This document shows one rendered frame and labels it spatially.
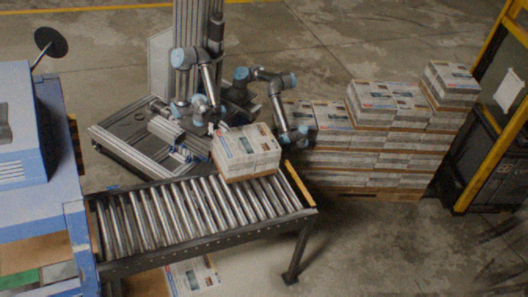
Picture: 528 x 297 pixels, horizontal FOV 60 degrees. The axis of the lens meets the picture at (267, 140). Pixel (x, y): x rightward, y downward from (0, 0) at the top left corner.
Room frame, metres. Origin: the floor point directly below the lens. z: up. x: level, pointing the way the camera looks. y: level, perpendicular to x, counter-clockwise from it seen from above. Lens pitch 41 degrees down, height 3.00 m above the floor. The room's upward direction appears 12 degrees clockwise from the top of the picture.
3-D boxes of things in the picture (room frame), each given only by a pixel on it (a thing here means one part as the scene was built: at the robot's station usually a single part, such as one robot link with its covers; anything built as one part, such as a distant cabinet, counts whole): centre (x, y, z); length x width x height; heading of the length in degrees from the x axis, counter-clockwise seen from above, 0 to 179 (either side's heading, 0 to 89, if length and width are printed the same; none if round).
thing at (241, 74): (3.00, 0.30, 0.98); 0.13 x 0.12 x 0.14; 131
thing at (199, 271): (1.81, 0.34, 0.01); 0.37 x 0.28 x 0.01; 122
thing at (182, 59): (2.46, 0.63, 1.19); 0.15 x 0.12 x 0.55; 128
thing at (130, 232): (1.58, 0.69, 0.77); 0.47 x 0.05 x 0.05; 32
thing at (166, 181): (2.03, 0.44, 0.74); 1.34 x 0.05 x 0.12; 122
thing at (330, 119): (2.99, -0.61, 0.42); 1.17 x 0.39 x 0.83; 104
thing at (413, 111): (3.09, -1.02, 0.95); 0.38 x 0.29 x 0.23; 13
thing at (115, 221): (1.54, 0.75, 0.77); 0.47 x 0.05 x 0.05; 32
